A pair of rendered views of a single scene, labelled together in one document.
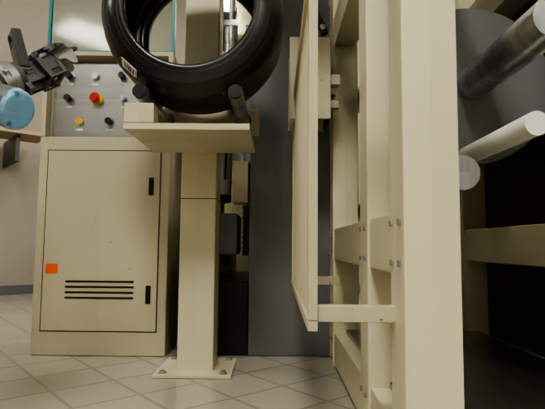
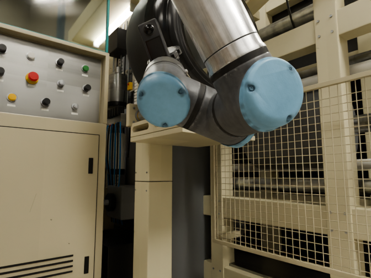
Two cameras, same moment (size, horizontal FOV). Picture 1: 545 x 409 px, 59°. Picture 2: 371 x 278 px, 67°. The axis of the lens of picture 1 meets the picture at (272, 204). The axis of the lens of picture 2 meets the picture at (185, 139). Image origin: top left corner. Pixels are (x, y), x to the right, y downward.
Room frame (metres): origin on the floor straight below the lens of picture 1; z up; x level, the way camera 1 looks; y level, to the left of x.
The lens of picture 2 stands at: (0.69, 0.98, 0.65)
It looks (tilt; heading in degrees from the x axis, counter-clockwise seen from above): 7 degrees up; 321
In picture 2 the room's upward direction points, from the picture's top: straight up
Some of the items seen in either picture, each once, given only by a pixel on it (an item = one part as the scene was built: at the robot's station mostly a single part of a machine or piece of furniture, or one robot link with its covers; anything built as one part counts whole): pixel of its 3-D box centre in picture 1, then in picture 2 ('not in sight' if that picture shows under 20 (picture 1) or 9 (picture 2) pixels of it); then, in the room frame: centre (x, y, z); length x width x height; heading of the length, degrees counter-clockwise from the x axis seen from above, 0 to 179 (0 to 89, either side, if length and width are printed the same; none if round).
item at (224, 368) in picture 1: (197, 365); not in sight; (1.81, 0.27, 0.01); 0.27 x 0.27 x 0.02; 0
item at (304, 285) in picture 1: (300, 174); (288, 174); (1.33, -0.08, 0.65); 0.90 x 0.02 x 0.70; 0
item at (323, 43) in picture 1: (308, 86); not in sight; (1.78, -0.13, 1.05); 0.20 x 0.15 x 0.30; 0
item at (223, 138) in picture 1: (196, 139); (191, 138); (1.56, 0.25, 0.80); 0.37 x 0.36 x 0.02; 90
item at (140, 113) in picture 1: (154, 127); (163, 126); (1.56, 0.39, 0.83); 0.36 x 0.09 x 0.06; 0
